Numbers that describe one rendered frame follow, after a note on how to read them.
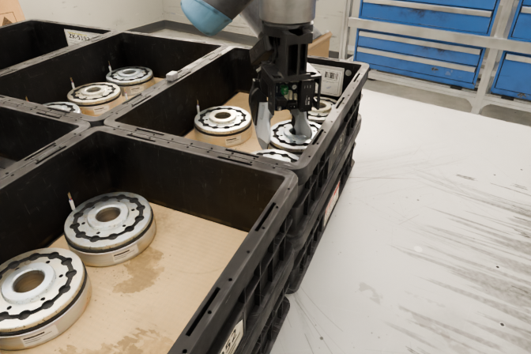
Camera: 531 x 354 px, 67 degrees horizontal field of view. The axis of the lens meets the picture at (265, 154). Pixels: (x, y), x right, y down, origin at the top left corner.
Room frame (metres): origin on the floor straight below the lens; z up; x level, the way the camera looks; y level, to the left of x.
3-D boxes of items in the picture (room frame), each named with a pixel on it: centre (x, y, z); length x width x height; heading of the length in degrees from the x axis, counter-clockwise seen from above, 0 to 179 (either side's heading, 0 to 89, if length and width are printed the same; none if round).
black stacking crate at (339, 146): (0.61, 0.02, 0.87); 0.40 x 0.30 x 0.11; 156
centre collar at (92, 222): (0.37, 0.19, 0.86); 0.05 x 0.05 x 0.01
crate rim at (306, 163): (0.61, 0.02, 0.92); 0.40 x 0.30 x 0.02; 156
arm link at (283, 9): (0.56, -0.03, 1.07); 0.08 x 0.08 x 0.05
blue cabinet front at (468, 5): (2.26, -0.86, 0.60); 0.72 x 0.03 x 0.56; 57
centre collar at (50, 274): (0.27, 0.24, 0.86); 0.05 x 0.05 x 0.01
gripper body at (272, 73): (0.55, -0.03, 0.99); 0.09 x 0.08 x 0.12; 15
